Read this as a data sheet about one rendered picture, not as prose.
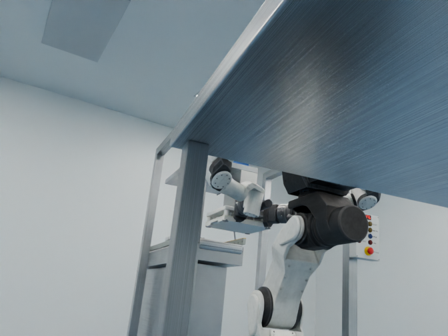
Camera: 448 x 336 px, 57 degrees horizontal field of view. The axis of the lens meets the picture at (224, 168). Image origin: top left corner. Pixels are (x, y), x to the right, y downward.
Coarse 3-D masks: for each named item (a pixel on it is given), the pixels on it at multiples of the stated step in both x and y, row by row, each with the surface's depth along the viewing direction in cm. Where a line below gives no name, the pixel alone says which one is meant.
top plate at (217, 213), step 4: (220, 208) 195; (224, 208) 190; (228, 208) 190; (232, 208) 191; (212, 212) 204; (216, 212) 199; (220, 212) 197; (232, 212) 194; (260, 212) 196; (208, 216) 209; (212, 216) 208; (216, 216) 207; (248, 216) 199
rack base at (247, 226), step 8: (224, 216) 188; (232, 216) 190; (208, 224) 206; (216, 224) 200; (224, 224) 198; (232, 224) 196; (240, 224) 194; (248, 224) 192; (256, 224) 194; (240, 232) 214; (248, 232) 212
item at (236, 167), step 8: (232, 168) 232; (240, 168) 232; (248, 168) 234; (256, 168) 236; (176, 176) 258; (168, 184) 278; (176, 184) 276; (208, 184) 268; (208, 192) 288; (216, 192) 286
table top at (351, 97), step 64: (320, 0) 37; (384, 0) 36; (256, 64) 48; (320, 64) 47; (384, 64) 45; (192, 128) 68; (256, 128) 65; (320, 128) 63; (384, 128) 61; (384, 192) 91
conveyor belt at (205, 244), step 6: (204, 240) 215; (210, 240) 218; (204, 246) 214; (210, 246) 215; (216, 246) 217; (222, 246) 218; (228, 246) 219; (234, 246) 221; (240, 246) 222; (150, 252) 310; (228, 252) 220; (234, 252) 221; (240, 252) 222
